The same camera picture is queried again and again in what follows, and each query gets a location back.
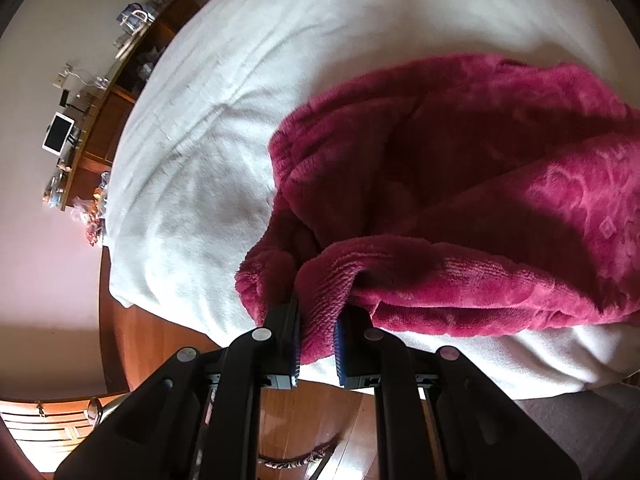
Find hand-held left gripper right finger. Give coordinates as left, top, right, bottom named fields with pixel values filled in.
left=333, top=309, right=584, bottom=480

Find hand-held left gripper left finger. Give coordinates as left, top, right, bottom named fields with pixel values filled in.
left=54, top=300, right=302, bottom=480

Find crimson fleece blanket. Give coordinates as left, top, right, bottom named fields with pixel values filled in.
left=235, top=52, right=640, bottom=364

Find white bed blanket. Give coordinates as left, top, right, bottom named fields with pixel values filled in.
left=107, top=0, right=640, bottom=397

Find white tablet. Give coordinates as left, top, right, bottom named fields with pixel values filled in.
left=42, top=112, right=76, bottom=156

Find blue and white bag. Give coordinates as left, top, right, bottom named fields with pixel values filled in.
left=119, top=4, right=152, bottom=32

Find braided cord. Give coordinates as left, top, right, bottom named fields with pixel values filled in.
left=257, top=446, right=332, bottom=470

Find wooden cabinet with metal handles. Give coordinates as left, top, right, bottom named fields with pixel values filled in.
left=0, top=394, right=127, bottom=474

